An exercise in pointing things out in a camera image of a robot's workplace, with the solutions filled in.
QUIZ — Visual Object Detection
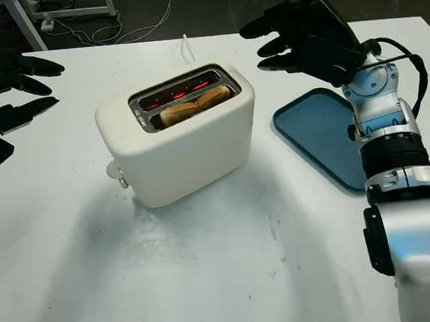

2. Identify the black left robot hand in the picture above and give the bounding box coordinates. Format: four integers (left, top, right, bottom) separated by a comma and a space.
0, 49, 71, 134

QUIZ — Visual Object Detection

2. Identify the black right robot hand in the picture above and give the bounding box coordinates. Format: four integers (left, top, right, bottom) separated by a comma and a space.
236, 0, 364, 89

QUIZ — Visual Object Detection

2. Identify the browned toast slice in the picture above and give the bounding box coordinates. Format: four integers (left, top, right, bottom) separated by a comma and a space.
157, 84, 233, 129

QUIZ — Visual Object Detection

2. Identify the white toaster lever knob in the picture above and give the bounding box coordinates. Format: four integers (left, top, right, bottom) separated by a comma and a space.
104, 158, 130, 191

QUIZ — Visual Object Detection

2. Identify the cream white two-slot toaster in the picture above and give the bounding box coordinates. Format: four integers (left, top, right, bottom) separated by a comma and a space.
90, 56, 266, 214

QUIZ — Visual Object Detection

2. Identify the dark blue plastic tray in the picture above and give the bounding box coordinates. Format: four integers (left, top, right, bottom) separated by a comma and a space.
270, 83, 370, 203

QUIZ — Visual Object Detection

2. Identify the white metal table frame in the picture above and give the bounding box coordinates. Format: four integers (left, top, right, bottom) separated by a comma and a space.
0, 0, 121, 55

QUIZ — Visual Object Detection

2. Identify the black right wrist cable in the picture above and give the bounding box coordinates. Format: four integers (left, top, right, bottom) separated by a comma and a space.
354, 33, 430, 123

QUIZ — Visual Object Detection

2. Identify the thin white floor cable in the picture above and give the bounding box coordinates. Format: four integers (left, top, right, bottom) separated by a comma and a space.
50, 0, 183, 49

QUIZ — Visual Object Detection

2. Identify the white toaster power cord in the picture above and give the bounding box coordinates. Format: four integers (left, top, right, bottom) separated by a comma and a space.
179, 32, 197, 65

